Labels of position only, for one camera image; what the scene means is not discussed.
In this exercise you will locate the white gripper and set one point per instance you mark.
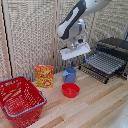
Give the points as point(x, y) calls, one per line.
point(75, 51)

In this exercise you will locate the blue mug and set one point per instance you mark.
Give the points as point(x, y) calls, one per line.
point(69, 76)

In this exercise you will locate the white black Franka robot arm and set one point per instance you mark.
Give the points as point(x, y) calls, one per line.
point(78, 18)

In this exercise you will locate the black toaster oven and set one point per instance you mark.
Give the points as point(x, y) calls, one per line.
point(115, 45)

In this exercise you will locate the red plastic bowl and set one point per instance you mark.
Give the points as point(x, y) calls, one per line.
point(70, 90)

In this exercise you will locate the yellow red food box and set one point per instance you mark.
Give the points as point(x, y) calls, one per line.
point(44, 76)

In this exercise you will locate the beige woven folding screen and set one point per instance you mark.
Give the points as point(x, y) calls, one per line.
point(30, 36)

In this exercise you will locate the red plastic shopping basket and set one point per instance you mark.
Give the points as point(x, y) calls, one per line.
point(20, 100)

